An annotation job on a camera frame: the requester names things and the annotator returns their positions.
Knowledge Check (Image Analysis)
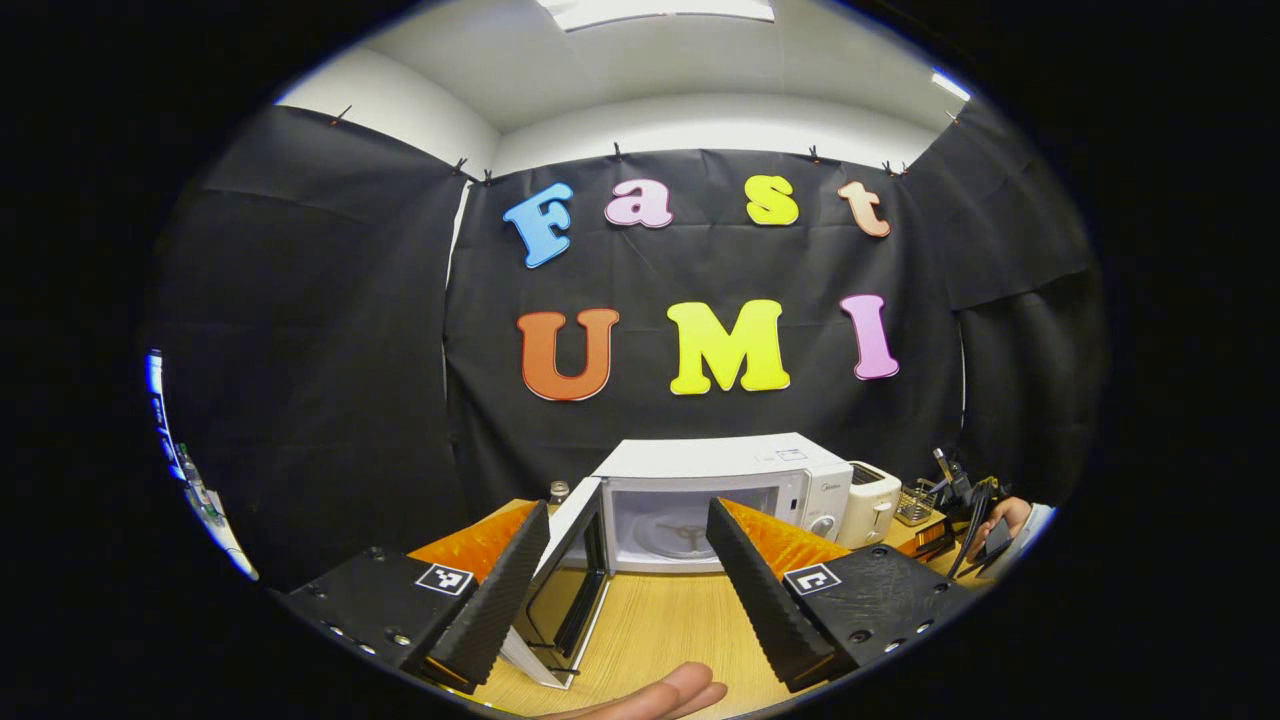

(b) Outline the long ceiling light panel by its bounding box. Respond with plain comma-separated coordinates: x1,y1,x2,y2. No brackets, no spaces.
535,0,776,31

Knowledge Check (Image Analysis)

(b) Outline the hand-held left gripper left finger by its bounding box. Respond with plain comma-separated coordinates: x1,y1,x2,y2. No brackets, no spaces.
280,500,553,693

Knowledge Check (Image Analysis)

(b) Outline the black backdrop cloth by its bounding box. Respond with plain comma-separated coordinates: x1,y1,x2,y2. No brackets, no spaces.
145,100,1109,591

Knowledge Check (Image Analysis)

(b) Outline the clear glass cup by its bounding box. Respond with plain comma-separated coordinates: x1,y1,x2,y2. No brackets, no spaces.
895,480,938,527

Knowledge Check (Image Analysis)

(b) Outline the white microwave oven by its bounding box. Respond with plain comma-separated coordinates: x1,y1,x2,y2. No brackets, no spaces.
500,432,854,691

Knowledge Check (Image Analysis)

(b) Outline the white toaster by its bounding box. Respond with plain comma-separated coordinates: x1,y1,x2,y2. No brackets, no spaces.
838,461,903,550

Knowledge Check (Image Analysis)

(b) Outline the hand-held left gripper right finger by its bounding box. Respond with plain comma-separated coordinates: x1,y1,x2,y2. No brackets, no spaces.
705,497,976,693

